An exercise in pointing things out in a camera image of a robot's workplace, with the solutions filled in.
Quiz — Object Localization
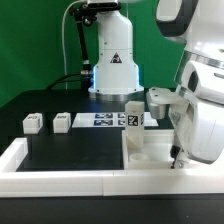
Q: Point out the white U-shaped obstacle fence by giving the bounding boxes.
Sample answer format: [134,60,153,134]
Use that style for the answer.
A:
[0,138,224,197]

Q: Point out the white square table top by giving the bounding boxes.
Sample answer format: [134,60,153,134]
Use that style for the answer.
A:
[122,130,224,170]

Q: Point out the black cable bundle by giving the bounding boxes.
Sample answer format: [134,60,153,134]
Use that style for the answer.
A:
[45,71,92,92]

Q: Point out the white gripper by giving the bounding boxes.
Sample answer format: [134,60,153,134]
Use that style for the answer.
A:
[146,60,224,169]

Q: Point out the white sheet with tags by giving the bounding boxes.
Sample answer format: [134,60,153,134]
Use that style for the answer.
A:
[72,112,158,128]

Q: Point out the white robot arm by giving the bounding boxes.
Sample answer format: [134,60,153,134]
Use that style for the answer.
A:
[87,0,224,167]

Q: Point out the white cable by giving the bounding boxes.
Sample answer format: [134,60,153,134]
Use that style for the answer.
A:
[61,0,88,90]

